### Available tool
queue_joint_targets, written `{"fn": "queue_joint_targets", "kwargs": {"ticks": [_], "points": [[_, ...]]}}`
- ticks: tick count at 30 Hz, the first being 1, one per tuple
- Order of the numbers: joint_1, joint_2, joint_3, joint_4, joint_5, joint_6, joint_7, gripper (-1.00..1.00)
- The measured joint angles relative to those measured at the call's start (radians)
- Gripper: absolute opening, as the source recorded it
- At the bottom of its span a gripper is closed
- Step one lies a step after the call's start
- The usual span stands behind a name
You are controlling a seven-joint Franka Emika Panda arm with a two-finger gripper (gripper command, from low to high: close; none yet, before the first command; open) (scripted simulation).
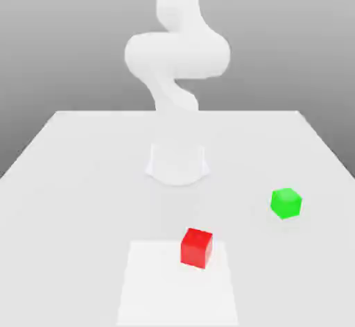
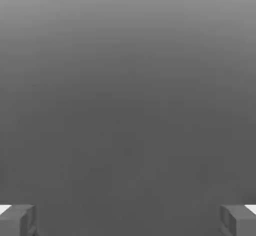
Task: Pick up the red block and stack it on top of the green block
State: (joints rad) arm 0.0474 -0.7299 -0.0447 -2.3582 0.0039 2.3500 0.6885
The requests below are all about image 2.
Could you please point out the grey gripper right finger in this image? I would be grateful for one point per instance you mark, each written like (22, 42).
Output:
(240, 222)

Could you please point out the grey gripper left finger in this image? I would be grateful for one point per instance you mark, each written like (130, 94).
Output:
(16, 221)

